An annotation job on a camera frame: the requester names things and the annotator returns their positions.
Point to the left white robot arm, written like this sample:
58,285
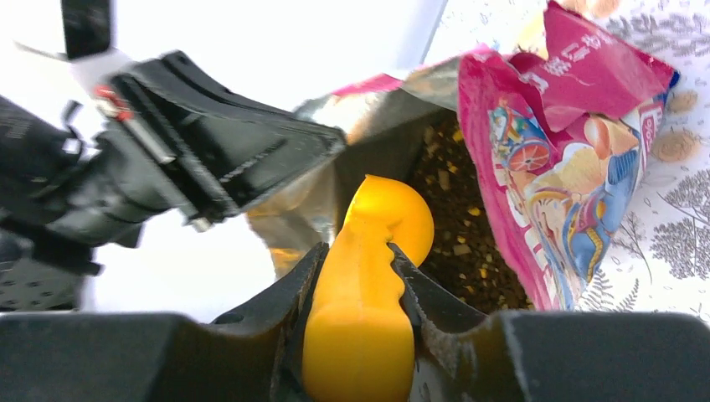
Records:
25,254

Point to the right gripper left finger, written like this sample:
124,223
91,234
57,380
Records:
270,327

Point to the floral table mat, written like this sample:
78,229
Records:
665,222

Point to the orange plastic scoop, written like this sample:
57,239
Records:
359,343

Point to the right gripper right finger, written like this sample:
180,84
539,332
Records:
456,347

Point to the pink pet food bag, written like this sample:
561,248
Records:
394,134

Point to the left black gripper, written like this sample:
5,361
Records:
217,154

